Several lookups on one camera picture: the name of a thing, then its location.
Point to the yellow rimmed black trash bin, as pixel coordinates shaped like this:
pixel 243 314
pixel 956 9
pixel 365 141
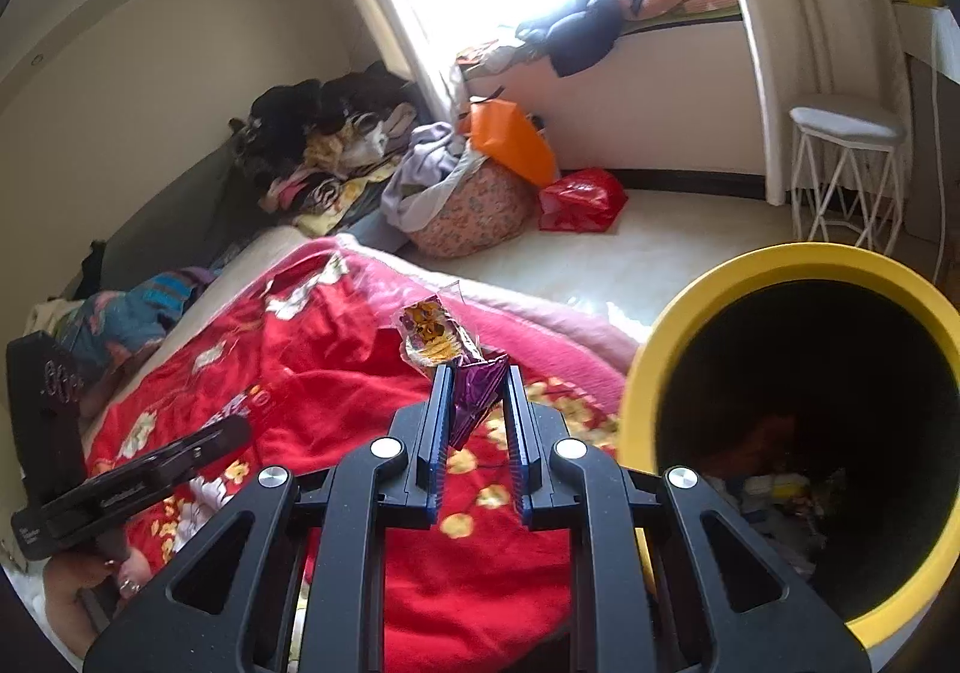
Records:
pixel 787 268

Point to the floral fabric basket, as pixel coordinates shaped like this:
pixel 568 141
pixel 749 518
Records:
pixel 472 211

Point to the dark padded jacket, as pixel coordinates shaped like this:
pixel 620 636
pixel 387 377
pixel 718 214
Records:
pixel 577 39

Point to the wide cream curtain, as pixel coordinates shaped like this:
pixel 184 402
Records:
pixel 795 27

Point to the pile of mixed clothes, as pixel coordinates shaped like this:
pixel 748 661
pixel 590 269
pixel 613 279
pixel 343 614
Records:
pixel 322 140

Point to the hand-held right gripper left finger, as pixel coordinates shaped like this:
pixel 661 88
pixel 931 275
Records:
pixel 439 440

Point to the grey white garment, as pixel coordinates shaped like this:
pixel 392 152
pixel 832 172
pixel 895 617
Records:
pixel 424 170

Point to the red shopping bag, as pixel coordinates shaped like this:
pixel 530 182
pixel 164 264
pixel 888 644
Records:
pixel 585 196

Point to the dark cloth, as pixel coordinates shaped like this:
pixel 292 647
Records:
pixel 88 268

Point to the grey padded headboard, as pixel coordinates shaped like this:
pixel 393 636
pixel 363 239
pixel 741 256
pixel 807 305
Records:
pixel 172 208

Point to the white window seat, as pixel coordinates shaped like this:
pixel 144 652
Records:
pixel 660 95

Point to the narrow cream curtain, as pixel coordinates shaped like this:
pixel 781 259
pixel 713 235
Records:
pixel 390 5

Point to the purple foil snack wrapper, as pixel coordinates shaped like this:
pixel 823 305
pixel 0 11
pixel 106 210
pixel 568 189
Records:
pixel 476 391

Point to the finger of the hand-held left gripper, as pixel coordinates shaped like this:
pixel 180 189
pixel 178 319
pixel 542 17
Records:
pixel 180 463

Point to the red floral blanket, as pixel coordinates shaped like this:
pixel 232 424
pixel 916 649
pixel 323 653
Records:
pixel 337 373

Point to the person's left hand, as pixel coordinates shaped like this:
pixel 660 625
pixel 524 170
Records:
pixel 75 590

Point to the teal patterned garment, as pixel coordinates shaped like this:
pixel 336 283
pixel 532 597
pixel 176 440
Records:
pixel 127 320

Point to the bed with cream sheet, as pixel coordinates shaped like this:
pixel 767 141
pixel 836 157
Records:
pixel 247 256

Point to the orange paper bag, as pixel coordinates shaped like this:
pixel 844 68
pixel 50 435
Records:
pixel 514 140

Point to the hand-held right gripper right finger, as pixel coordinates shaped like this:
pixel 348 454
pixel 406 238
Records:
pixel 519 440

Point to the pale folded cloth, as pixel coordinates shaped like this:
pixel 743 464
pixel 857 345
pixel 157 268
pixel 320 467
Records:
pixel 487 57

